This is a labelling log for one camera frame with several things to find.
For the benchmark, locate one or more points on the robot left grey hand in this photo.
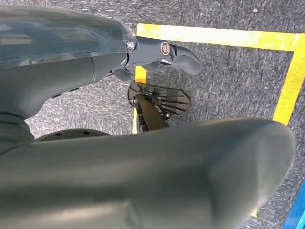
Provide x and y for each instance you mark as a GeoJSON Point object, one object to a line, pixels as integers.
{"type": "Point", "coordinates": [59, 41]}

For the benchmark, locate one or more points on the blue steel shelf rack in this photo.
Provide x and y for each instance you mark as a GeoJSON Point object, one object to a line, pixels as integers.
{"type": "Point", "coordinates": [297, 208]}

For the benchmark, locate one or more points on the robot dark rounded leg cover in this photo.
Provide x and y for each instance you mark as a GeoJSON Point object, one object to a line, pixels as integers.
{"type": "Point", "coordinates": [71, 134]}

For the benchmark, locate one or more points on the robot left arm ribbed sleeve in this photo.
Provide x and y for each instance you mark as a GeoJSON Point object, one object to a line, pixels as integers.
{"type": "Point", "coordinates": [14, 129]}

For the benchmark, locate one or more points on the yellow floor tape line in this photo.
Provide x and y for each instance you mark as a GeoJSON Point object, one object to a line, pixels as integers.
{"type": "Point", "coordinates": [140, 74]}
{"type": "Point", "coordinates": [254, 214]}
{"type": "Point", "coordinates": [214, 33]}

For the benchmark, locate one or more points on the robot black lower leg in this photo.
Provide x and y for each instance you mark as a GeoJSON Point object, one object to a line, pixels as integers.
{"type": "Point", "coordinates": [150, 117]}

